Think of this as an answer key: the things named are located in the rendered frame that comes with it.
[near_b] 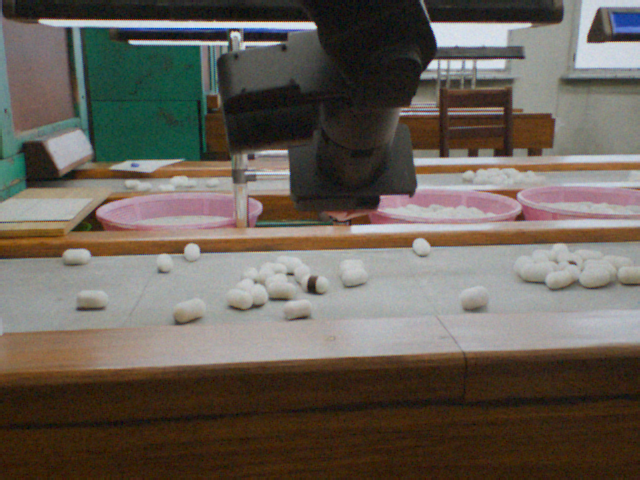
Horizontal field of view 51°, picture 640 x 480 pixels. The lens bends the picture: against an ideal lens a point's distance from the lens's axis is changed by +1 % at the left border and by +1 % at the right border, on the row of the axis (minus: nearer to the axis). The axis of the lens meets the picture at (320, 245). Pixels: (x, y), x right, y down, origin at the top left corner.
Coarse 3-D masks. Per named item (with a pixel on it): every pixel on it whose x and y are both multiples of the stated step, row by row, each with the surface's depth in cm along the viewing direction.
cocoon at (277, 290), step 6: (276, 282) 74; (270, 288) 74; (276, 288) 74; (282, 288) 74; (288, 288) 73; (294, 288) 74; (270, 294) 74; (276, 294) 74; (282, 294) 74; (288, 294) 73; (294, 294) 74
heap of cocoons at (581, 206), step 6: (540, 204) 126; (546, 204) 125; (552, 204) 124; (558, 204) 126; (564, 204) 124; (570, 204) 124; (576, 204) 126; (582, 204) 127; (588, 204) 126; (594, 204) 127; (600, 204) 124; (606, 204) 125; (582, 210) 120; (588, 210) 120; (594, 210) 119; (600, 210) 119; (606, 210) 121; (612, 210) 119; (618, 210) 120; (624, 210) 120; (630, 210) 122; (636, 210) 122
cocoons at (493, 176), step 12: (132, 180) 143; (180, 180) 145; (192, 180) 143; (216, 180) 145; (480, 180) 146; (492, 180) 146; (504, 180) 149; (516, 180) 146; (528, 180) 145; (540, 180) 147; (636, 180) 147
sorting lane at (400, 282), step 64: (128, 256) 91; (256, 256) 91; (320, 256) 91; (384, 256) 92; (448, 256) 92; (512, 256) 92; (64, 320) 68; (128, 320) 68; (192, 320) 68; (256, 320) 68
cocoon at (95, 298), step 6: (78, 294) 71; (84, 294) 71; (90, 294) 71; (96, 294) 71; (102, 294) 71; (78, 300) 71; (84, 300) 71; (90, 300) 71; (96, 300) 71; (102, 300) 71; (84, 306) 71; (90, 306) 71; (96, 306) 71; (102, 306) 71
